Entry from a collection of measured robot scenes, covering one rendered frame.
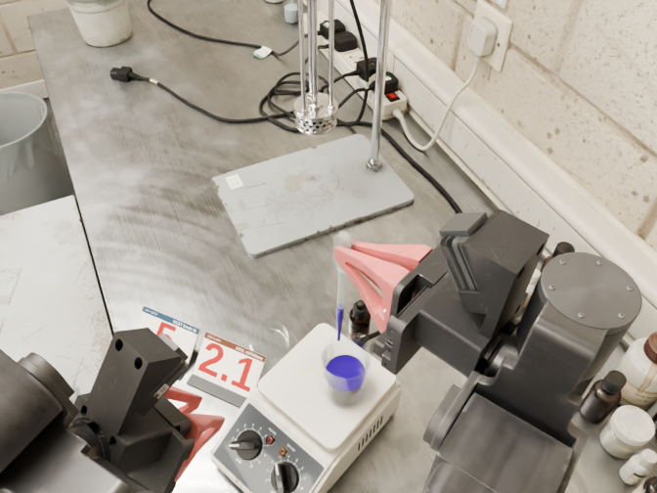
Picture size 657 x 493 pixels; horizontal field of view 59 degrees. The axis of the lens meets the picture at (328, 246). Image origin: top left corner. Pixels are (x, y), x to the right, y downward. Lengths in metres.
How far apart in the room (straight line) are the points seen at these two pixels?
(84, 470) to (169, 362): 0.10
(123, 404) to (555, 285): 0.33
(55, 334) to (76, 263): 0.13
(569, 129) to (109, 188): 0.75
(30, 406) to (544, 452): 0.33
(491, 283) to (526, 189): 0.59
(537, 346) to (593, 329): 0.03
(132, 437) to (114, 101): 0.89
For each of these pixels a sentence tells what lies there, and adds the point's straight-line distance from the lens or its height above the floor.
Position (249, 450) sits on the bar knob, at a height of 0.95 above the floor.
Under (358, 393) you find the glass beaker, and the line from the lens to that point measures 0.65.
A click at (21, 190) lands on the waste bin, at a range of 2.26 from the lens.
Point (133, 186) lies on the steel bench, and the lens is 1.08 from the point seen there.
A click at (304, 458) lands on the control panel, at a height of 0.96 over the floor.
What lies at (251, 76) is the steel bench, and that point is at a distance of 1.31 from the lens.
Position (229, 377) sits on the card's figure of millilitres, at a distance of 0.78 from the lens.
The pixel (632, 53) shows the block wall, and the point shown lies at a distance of 0.82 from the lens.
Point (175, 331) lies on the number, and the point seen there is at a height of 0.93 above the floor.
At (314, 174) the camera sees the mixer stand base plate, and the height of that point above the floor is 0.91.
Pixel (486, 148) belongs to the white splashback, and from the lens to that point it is 1.00.
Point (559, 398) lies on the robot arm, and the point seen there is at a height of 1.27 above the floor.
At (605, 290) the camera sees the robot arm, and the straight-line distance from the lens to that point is 0.38.
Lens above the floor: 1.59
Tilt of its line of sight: 48 degrees down
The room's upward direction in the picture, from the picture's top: straight up
